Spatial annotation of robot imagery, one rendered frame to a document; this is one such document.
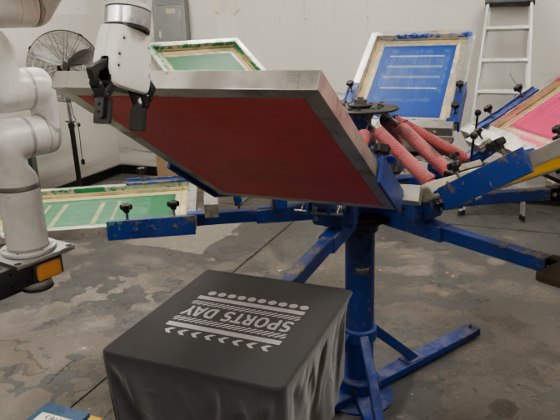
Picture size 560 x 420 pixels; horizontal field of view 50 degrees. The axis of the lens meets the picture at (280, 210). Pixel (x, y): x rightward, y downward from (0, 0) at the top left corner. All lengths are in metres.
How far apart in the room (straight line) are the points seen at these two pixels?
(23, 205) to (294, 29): 4.74
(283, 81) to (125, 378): 0.76
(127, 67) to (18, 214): 0.59
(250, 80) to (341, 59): 4.76
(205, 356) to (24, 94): 0.70
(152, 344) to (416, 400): 1.69
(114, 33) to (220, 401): 0.75
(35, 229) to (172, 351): 0.43
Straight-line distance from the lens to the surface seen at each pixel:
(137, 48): 1.04
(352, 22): 5.80
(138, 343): 1.44
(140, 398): 1.45
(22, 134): 1.47
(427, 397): 2.91
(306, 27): 5.94
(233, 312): 1.52
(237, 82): 1.10
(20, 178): 1.47
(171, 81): 1.17
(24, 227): 1.50
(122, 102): 1.31
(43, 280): 1.54
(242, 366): 1.31
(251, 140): 1.35
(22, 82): 1.47
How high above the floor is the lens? 1.64
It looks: 18 degrees down
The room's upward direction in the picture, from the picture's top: 2 degrees counter-clockwise
